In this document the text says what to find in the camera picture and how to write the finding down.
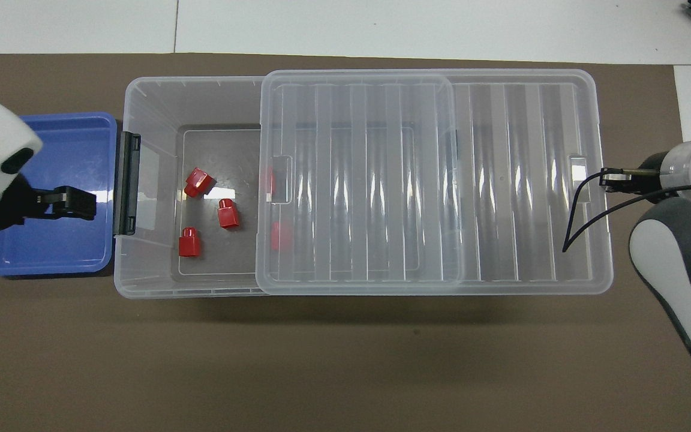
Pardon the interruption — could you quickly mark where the clear plastic storage box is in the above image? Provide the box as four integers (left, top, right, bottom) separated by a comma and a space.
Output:
112, 75, 461, 299

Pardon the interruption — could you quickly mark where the black cable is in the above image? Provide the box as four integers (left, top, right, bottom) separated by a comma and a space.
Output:
562, 170, 691, 253

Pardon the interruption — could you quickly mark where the blue plastic tray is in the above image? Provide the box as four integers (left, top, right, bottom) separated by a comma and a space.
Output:
0, 112, 120, 278

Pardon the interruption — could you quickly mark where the clear plastic box lid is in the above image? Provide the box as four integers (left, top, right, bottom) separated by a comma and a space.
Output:
257, 68, 615, 296

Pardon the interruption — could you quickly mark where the black box latch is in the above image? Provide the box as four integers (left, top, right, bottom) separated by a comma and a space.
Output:
114, 131, 142, 236

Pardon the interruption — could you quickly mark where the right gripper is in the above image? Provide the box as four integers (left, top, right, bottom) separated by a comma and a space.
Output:
636, 151, 670, 195

